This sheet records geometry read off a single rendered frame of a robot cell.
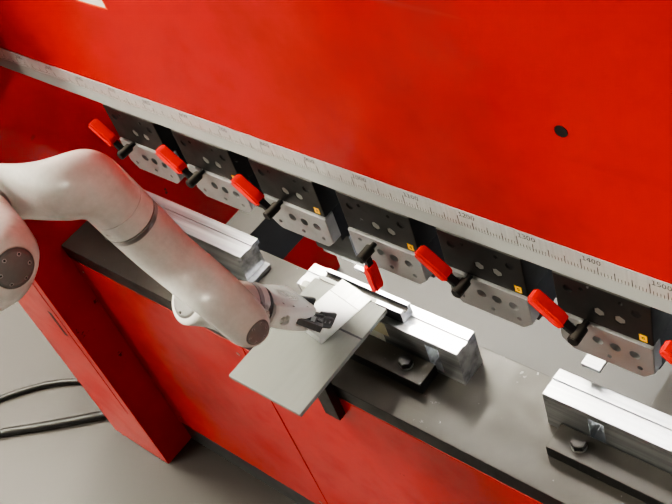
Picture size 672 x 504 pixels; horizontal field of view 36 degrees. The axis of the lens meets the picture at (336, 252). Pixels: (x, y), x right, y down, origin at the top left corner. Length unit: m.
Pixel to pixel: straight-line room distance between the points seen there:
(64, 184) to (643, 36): 0.79
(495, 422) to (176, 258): 0.66
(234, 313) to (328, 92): 0.39
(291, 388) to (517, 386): 0.41
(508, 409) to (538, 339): 1.20
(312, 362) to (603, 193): 0.79
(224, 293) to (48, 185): 0.33
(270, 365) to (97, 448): 1.47
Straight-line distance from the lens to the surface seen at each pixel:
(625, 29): 1.12
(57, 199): 1.50
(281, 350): 1.96
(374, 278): 1.75
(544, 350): 3.08
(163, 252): 1.61
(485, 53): 1.26
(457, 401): 1.95
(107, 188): 1.51
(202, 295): 1.64
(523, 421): 1.91
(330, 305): 1.99
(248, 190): 1.82
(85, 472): 3.31
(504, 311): 1.64
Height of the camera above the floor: 2.47
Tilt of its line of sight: 45 degrees down
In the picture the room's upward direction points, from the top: 22 degrees counter-clockwise
